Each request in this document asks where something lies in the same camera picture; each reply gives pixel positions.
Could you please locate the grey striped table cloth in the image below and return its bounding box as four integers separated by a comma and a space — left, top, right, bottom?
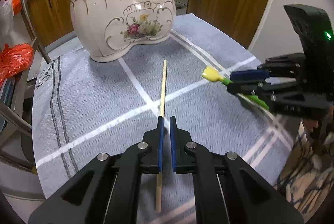
32, 14, 300, 197

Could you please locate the red plastic bag lower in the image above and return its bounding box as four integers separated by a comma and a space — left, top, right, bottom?
0, 43, 33, 86

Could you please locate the green yellow tulip utensil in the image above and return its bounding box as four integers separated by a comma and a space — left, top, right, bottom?
201, 66, 269, 111

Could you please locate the white plastic bag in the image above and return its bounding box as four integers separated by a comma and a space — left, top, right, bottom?
0, 0, 14, 34

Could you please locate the white ceramic double utensil holder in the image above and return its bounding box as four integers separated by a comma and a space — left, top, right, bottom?
70, 0, 176, 62

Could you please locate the metal storage shelf rack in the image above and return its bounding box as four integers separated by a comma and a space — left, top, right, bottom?
0, 0, 53, 172

